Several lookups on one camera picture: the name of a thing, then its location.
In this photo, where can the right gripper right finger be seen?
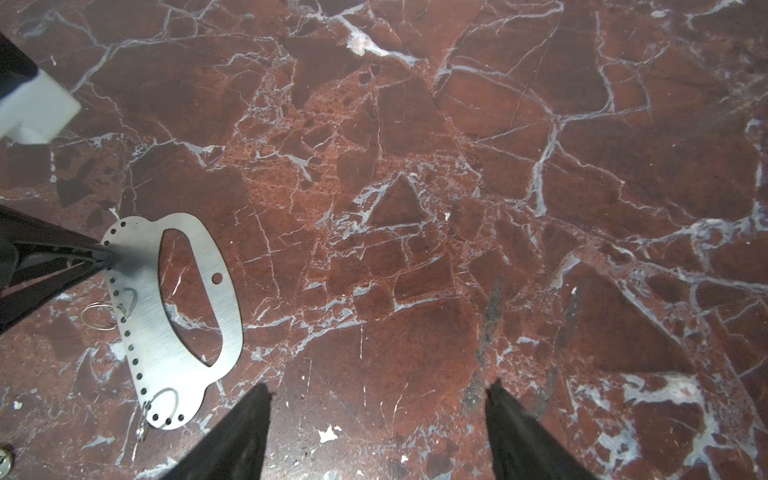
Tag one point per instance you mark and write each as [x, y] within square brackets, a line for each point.
[521, 448]

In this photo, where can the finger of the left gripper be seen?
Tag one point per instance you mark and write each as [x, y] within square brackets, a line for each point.
[38, 236]
[33, 286]

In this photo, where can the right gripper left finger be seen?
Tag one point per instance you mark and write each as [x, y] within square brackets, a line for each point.
[235, 448]

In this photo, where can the steel key organizer plate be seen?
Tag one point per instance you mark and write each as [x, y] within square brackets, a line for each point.
[169, 380]

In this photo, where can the yellow capped key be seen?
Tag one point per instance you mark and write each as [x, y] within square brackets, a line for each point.
[7, 459]

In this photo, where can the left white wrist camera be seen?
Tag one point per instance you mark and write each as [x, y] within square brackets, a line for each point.
[35, 108]

